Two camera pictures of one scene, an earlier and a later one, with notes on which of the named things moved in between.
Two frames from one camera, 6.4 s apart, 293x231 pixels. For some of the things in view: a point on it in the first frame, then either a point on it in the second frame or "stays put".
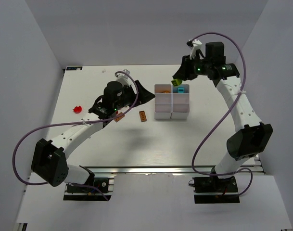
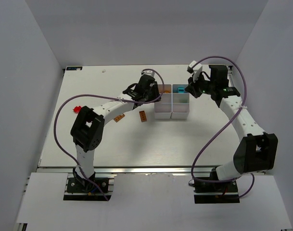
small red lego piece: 77,109 stays put
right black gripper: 186,70 -> 193,87
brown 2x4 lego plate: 117,119 stays put
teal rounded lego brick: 181,90 stays put
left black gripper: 134,94 -> 153,91
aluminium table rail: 162,170 stays put
